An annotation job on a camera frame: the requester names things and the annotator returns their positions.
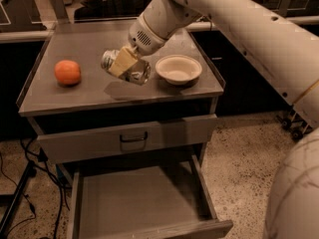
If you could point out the crushed 7up can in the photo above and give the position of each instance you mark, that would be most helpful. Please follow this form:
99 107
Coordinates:
138 74

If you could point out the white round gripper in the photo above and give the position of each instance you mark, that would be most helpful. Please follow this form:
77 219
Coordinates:
145 40

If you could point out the white counter rail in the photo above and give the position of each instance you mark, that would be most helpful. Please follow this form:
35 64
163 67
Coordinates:
34 36

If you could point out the open grey middle drawer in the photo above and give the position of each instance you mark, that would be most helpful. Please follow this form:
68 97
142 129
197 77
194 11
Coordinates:
151 198

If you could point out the black tripod leg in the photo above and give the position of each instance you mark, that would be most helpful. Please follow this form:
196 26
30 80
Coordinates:
11 201

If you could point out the white paper bowl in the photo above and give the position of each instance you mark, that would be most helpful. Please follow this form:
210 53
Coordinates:
178 69

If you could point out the orange fruit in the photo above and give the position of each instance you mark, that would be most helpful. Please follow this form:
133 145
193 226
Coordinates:
67 73

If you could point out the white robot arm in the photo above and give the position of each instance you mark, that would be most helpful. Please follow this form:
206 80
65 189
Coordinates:
286 56

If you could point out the grey metal drawer cabinet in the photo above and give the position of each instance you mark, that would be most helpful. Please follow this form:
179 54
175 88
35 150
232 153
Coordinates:
100 100

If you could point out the closed top drawer with handle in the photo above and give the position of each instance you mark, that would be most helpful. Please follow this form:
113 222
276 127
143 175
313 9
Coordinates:
128 138

